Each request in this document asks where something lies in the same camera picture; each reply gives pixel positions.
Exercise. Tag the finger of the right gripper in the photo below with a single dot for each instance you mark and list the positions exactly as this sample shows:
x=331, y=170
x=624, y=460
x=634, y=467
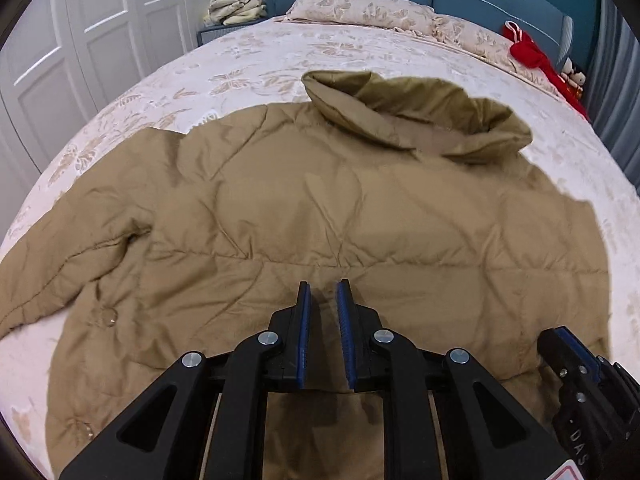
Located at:
x=567, y=356

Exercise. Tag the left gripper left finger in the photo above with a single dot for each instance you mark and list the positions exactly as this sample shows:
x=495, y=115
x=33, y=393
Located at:
x=288, y=363

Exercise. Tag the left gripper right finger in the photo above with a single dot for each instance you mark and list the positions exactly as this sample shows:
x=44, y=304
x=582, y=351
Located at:
x=357, y=326

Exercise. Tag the tan quilted down coat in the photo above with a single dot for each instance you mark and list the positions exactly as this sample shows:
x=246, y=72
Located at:
x=413, y=190

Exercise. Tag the grey curtain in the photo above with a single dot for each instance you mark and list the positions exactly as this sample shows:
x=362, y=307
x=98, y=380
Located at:
x=612, y=97

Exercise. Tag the floral beige bedspread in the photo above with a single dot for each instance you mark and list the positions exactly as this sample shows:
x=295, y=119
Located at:
x=263, y=63

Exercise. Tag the small plush dolls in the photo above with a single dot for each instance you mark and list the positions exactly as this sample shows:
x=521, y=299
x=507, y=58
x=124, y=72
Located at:
x=574, y=77

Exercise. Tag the red cloth bag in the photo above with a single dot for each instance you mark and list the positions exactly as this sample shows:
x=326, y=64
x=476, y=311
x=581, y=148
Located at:
x=525, y=50

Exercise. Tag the blue-grey nightstand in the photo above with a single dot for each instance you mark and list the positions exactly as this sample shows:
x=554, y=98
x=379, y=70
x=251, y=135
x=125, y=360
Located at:
x=208, y=34

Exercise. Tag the right floral pillow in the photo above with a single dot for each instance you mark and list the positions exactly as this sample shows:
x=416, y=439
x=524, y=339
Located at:
x=489, y=46

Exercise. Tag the floral pillow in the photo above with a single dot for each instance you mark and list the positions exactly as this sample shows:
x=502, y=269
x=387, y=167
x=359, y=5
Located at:
x=388, y=14
x=489, y=46

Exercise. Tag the left floral pillow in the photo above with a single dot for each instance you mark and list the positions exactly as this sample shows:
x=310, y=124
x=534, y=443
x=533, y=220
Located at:
x=388, y=14

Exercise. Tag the stack of folded beige cloths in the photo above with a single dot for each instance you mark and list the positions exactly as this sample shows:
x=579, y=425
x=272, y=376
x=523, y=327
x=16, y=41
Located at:
x=234, y=12

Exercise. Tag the white panelled wardrobe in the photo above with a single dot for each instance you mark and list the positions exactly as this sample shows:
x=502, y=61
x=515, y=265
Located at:
x=67, y=59

